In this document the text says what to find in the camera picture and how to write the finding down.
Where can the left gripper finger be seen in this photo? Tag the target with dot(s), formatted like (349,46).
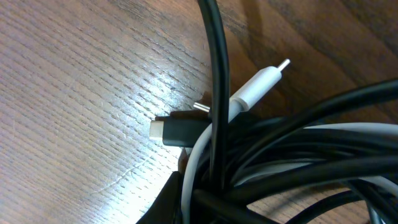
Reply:
(166,207)

